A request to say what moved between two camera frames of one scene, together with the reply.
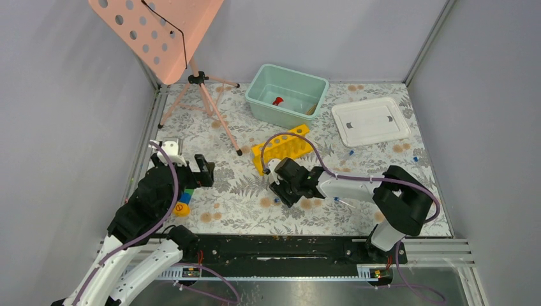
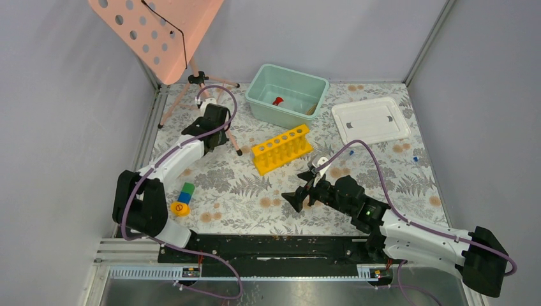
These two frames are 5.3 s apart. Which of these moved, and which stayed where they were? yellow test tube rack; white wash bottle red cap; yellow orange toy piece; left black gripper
Moved: left black gripper
Stayed: yellow test tube rack; white wash bottle red cap; yellow orange toy piece
